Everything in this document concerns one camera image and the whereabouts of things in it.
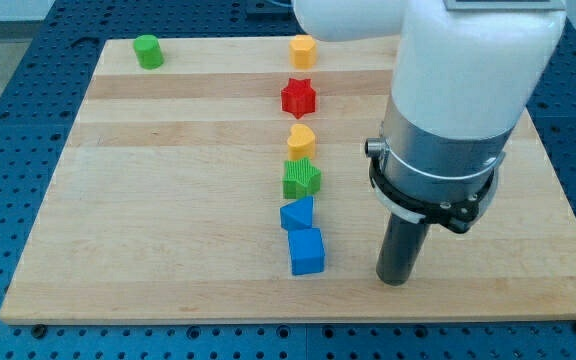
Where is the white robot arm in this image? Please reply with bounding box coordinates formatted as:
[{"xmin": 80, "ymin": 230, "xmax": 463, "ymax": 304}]
[{"xmin": 293, "ymin": 0, "xmax": 566, "ymax": 203}]

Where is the green star block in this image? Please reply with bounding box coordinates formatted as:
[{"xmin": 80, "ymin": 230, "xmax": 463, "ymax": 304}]
[{"xmin": 282, "ymin": 157, "xmax": 322, "ymax": 199}]

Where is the red star block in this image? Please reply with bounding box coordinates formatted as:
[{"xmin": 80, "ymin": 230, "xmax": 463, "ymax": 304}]
[{"xmin": 281, "ymin": 78, "xmax": 317, "ymax": 119}]

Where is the blue triangle block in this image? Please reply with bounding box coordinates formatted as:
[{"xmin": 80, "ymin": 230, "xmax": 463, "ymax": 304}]
[{"xmin": 280, "ymin": 196, "xmax": 314, "ymax": 231}]

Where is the yellow heart block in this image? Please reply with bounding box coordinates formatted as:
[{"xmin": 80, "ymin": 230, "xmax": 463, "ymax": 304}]
[{"xmin": 286, "ymin": 124, "xmax": 316, "ymax": 161}]

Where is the blue cube block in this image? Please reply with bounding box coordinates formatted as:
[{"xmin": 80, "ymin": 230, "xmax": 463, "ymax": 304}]
[{"xmin": 288, "ymin": 228, "xmax": 325, "ymax": 276}]

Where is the wooden board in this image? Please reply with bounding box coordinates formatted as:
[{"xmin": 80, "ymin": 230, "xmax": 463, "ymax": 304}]
[{"xmin": 0, "ymin": 36, "xmax": 576, "ymax": 325}]

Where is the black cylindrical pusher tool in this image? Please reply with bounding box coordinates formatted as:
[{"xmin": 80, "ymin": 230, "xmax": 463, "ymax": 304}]
[{"xmin": 376, "ymin": 214, "xmax": 430, "ymax": 286}]

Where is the yellow hexagon block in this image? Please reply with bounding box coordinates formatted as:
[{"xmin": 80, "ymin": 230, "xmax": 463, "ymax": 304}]
[{"xmin": 289, "ymin": 35, "xmax": 317, "ymax": 69}]

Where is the green cylinder block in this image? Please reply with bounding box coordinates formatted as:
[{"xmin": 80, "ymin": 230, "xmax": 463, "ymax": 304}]
[{"xmin": 133, "ymin": 34, "xmax": 164, "ymax": 70}]

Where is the black clamp ring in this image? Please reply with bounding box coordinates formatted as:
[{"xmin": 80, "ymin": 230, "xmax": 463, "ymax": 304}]
[{"xmin": 364, "ymin": 137, "xmax": 507, "ymax": 235}]

